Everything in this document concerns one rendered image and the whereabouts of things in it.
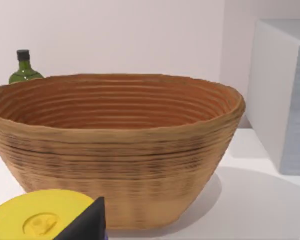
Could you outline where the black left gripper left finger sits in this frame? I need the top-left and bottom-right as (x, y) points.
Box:
(53, 196), (107, 240)

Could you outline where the yellow round lid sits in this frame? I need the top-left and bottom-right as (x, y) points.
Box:
(0, 189), (96, 240)

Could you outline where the woven brown basket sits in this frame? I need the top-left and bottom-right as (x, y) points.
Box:
(0, 73), (246, 230)

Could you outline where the pale microwave oven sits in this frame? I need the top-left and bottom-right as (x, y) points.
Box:
(245, 19), (300, 176)

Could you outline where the green glass bottle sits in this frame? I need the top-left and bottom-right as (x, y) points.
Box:
(8, 49), (45, 85)

